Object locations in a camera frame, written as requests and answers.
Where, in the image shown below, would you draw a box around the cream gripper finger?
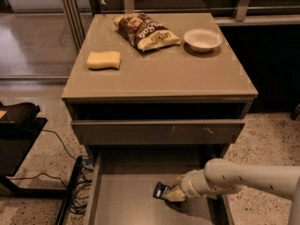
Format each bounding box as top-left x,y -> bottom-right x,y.
165,186 -> 186,203
173,175 -> 185,187

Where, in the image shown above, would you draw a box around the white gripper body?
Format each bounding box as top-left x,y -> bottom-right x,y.
178,170 -> 203,198

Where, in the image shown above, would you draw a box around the dark blue rxbar wrapper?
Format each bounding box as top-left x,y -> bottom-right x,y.
153,182 -> 172,201

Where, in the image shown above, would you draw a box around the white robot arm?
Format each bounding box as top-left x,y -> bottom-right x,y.
164,158 -> 300,225

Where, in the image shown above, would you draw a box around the grey open middle drawer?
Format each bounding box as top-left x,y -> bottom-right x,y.
84,149 -> 233,225

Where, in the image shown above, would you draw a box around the grey drawer cabinet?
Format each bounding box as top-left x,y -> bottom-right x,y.
62,14 -> 258,158

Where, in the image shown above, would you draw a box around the grey top drawer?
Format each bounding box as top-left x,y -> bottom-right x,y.
71,119 -> 245,145

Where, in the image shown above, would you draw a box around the white paper bowl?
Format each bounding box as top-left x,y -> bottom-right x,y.
184,29 -> 223,53

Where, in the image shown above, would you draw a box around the yellow sponge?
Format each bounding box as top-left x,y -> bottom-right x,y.
86,51 -> 121,69

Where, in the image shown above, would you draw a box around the brown yellow chip bag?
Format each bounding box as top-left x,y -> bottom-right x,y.
113,13 -> 181,52

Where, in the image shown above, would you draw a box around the black floor cables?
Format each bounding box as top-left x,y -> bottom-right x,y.
8,128 -> 95,217

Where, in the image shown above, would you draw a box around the metal railing frame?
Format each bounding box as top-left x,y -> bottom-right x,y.
61,0 -> 300,48

